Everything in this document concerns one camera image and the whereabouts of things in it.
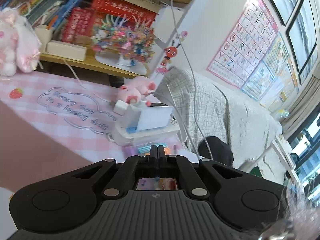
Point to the small pink pig plush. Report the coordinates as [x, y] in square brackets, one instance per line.
[135, 89]

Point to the row of colourful books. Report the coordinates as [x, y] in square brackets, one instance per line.
[62, 16]

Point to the mauve and lilac sweater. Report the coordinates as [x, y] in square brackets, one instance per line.
[29, 156]

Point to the white pink bunny plush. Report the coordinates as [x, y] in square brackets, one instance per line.
[20, 47]

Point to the clear plastic storage box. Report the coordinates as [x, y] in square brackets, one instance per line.
[144, 125]

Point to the grey blanket covered chair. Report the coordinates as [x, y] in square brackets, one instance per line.
[211, 109]

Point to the alphabet wall poster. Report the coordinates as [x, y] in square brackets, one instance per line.
[246, 44]

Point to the colourful sequin ornament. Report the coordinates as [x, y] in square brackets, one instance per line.
[132, 44]

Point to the red book set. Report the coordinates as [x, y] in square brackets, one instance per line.
[83, 19]

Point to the pink cartoon desk mat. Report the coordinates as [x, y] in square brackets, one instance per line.
[78, 115]

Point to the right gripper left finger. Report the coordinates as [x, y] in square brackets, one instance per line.
[128, 173]

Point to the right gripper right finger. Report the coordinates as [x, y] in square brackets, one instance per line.
[181, 169]

